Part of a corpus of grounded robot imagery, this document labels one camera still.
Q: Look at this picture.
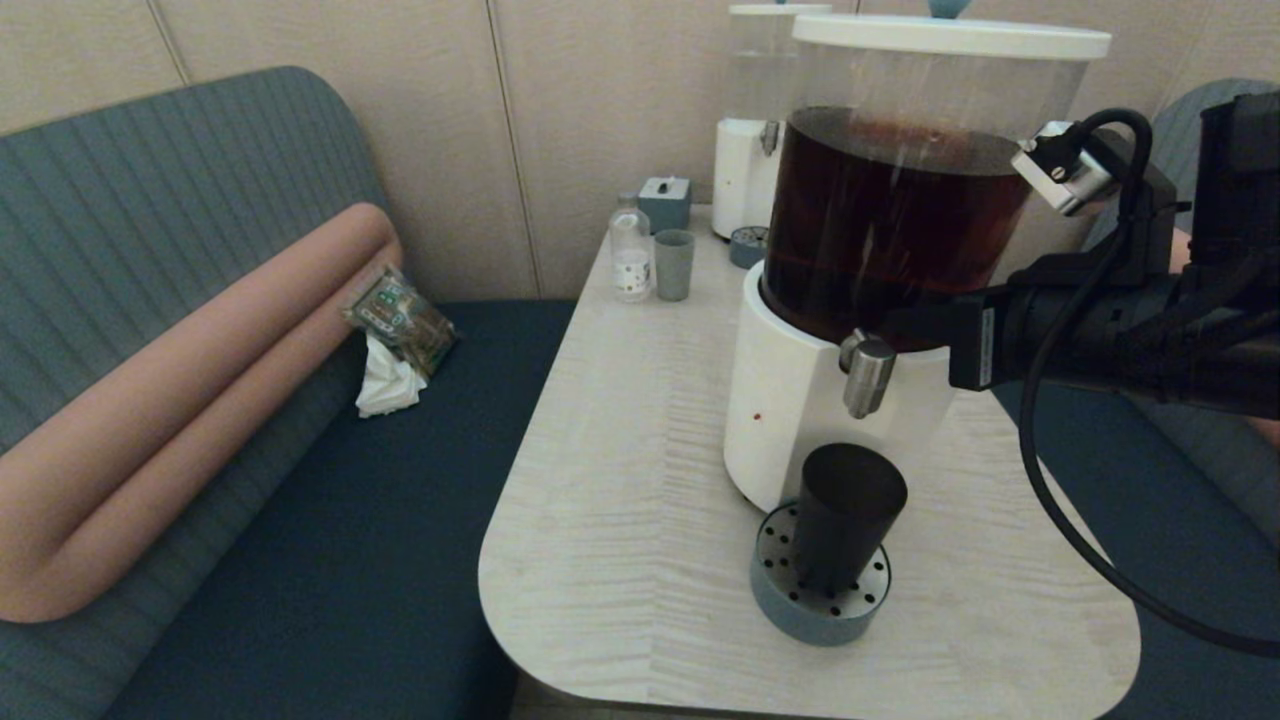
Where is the metal dispenser tap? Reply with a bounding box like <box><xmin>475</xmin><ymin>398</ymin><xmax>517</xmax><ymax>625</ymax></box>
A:
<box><xmin>838</xmin><ymin>328</ymin><xmax>898</xmax><ymax>421</ymax></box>

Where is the black plastic cup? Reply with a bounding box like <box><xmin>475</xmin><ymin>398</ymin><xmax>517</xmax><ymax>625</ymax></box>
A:
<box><xmin>793</xmin><ymin>443</ymin><xmax>909</xmax><ymax>599</ymax></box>

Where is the small grey-blue cup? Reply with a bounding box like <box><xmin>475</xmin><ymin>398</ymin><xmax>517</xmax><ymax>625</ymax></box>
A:
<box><xmin>652</xmin><ymin>229</ymin><xmax>696</xmax><ymax>303</ymax></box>

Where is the large dark tea dispenser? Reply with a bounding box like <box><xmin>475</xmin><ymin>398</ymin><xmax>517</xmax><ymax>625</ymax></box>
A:
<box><xmin>722</xmin><ymin>14</ymin><xmax>1113</xmax><ymax>513</ymax></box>

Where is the pink bolster cushion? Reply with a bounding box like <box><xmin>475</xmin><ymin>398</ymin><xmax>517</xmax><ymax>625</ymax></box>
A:
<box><xmin>1168</xmin><ymin>225</ymin><xmax>1280</xmax><ymax>448</ymax></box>
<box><xmin>0</xmin><ymin>202</ymin><xmax>404</xmax><ymax>624</ymax></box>

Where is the blue tissue box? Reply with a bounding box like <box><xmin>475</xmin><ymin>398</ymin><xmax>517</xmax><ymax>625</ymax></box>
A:
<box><xmin>637</xmin><ymin>176</ymin><xmax>692</xmax><ymax>236</ymax></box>

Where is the large white dispenser lid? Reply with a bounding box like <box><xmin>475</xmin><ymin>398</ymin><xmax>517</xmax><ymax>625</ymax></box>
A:
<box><xmin>792</xmin><ymin>0</ymin><xmax>1113</xmax><ymax>61</ymax></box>

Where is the clear plastic bottle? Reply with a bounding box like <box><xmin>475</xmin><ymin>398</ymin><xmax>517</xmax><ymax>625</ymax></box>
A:
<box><xmin>608</xmin><ymin>190</ymin><xmax>654</xmax><ymax>304</ymax></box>

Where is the round grey drip tray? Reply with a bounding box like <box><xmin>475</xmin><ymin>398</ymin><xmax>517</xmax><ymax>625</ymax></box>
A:
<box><xmin>750</xmin><ymin>500</ymin><xmax>893</xmax><ymax>647</ymax></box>

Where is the clear printed snack packet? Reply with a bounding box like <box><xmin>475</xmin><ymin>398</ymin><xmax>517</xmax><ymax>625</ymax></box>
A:
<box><xmin>341</xmin><ymin>264</ymin><xmax>460</xmax><ymax>382</ymax></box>

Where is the crumpled white tissue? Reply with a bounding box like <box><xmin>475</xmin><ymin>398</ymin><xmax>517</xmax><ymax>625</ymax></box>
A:
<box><xmin>354</xmin><ymin>332</ymin><xmax>427</xmax><ymax>420</ymax></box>

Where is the blue upholstered bench with packet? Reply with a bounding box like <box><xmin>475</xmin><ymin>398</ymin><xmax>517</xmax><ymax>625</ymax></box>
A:
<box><xmin>0</xmin><ymin>66</ymin><xmax>581</xmax><ymax>720</ymax></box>

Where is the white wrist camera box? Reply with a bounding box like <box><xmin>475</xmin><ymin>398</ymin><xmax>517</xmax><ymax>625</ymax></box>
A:
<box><xmin>1012</xmin><ymin>120</ymin><xmax>1116</xmax><ymax>217</ymax></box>

